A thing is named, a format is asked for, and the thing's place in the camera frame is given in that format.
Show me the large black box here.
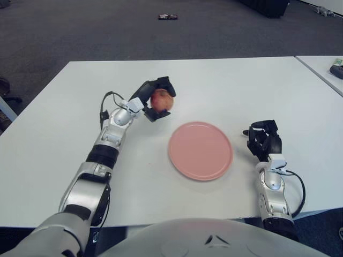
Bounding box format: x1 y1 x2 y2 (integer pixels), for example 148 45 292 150
237 0 292 19

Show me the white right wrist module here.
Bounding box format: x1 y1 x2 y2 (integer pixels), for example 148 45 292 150
269 153 287 171

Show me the black looped right wrist cable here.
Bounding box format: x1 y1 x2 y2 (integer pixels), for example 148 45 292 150
284 170 306 217

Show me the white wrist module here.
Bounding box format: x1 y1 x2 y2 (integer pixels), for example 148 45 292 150
269 153 287 171
125 97 144 115

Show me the black looped left wrist cable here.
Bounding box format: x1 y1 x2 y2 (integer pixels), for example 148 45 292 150
100 91 129 129

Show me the small grey toy figure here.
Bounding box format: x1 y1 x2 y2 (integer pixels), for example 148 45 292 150
316 5 337 17

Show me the dark grey handheld controller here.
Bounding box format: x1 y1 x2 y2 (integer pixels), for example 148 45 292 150
329 65 343 80

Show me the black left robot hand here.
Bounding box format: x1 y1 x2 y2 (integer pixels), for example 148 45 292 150
130 76 177 123

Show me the black office chair base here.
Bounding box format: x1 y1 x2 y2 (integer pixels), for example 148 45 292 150
0 96 24 104

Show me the grey white robot torso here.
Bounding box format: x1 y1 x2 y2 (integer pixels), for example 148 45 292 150
101 218 330 257

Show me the black looped wrist cable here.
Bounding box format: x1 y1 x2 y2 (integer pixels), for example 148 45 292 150
284 170 306 217
100 91 129 129

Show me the white table leg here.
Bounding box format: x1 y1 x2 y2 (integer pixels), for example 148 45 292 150
0 97 18 123

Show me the red yellow apple with sticker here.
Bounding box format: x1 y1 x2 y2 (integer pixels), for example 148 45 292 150
150 89 175 112

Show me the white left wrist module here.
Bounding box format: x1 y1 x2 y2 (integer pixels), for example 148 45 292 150
125 97 144 115

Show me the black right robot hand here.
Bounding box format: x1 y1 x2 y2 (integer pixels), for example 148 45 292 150
242 119 282 163

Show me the pink round plate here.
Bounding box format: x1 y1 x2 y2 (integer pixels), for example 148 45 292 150
168 121 233 182

